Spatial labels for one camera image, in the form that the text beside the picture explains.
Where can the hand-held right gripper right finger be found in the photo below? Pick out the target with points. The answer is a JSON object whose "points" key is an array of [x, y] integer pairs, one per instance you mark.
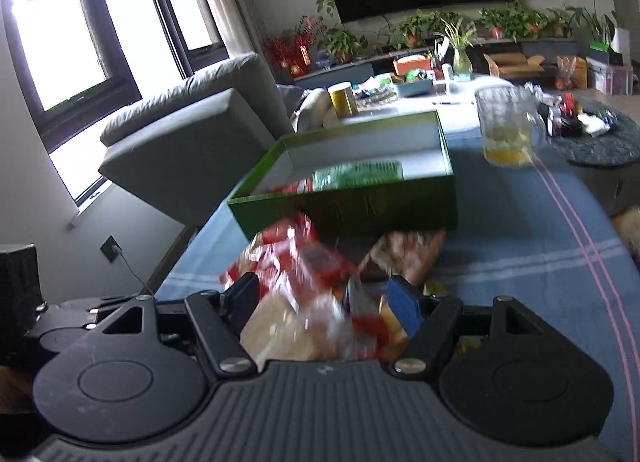
{"points": [[402, 304]]}

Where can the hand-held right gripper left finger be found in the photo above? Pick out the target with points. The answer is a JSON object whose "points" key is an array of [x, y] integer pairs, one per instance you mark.
{"points": [[246, 293]]}

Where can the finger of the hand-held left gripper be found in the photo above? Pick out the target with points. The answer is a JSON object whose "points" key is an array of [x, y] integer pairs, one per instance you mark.
{"points": [[95, 319], [115, 299]]}

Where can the large red snack packet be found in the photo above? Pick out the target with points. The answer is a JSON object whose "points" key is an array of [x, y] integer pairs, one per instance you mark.
{"points": [[310, 262]]}

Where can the green cardboard box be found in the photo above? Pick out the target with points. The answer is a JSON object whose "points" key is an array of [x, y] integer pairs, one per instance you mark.
{"points": [[350, 214]]}

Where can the brown snack packet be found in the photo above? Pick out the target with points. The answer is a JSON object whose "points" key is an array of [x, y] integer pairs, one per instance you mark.
{"points": [[405, 252]]}

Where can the blue striped tablecloth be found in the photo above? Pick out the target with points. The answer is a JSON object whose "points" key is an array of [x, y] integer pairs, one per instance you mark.
{"points": [[525, 242]]}

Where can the grey sofa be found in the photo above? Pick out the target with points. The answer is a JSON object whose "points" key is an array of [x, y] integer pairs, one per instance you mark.
{"points": [[190, 141]]}

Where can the pale cushion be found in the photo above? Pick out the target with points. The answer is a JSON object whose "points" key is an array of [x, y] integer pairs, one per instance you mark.
{"points": [[315, 109]]}

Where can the white round table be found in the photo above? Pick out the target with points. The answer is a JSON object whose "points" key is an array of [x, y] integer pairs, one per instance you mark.
{"points": [[450, 104]]}

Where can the glass mug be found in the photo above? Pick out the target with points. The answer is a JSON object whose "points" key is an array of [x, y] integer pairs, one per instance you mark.
{"points": [[505, 121]]}

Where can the yellow can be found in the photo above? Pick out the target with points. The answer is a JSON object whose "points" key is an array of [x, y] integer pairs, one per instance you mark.
{"points": [[343, 100]]}

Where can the teal basket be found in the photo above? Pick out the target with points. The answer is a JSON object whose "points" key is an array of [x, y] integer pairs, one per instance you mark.
{"points": [[412, 86]]}

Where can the grey television console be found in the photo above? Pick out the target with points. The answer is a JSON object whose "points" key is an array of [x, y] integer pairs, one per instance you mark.
{"points": [[340, 74]]}

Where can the orange box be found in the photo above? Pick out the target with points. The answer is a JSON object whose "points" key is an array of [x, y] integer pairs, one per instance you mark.
{"points": [[412, 65]]}

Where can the red flower decoration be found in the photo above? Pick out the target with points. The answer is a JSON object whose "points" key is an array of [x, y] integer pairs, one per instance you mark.
{"points": [[290, 49]]}

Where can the large dark framed window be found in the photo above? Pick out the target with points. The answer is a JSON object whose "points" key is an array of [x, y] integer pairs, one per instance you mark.
{"points": [[55, 31]]}

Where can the dark round side table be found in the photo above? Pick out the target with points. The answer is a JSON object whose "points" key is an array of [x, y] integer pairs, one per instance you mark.
{"points": [[600, 146]]}

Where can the plant in glass vase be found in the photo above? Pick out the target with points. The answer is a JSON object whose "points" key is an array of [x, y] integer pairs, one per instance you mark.
{"points": [[460, 49]]}

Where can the open cardboard box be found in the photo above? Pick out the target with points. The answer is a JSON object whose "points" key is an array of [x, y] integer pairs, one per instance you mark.
{"points": [[510, 65]]}

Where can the potted green plant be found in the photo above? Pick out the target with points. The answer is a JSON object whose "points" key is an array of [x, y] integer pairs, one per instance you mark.
{"points": [[342, 44], [510, 21], [417, 29]]}

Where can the narrow dark framed window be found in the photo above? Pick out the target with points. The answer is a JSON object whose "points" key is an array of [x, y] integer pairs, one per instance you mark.
{"points": [[185, 1]]}

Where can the clear plastic storage box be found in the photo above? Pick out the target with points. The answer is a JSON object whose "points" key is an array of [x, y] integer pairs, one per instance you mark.
{"points": [[610, 76]]}

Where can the tall plant in white pot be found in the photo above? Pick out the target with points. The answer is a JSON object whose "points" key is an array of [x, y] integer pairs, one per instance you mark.
{"points": [[607, 26]]}

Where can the wall socket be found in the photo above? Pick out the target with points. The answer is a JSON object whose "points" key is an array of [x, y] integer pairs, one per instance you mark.
{"points": [[110, 249]]}

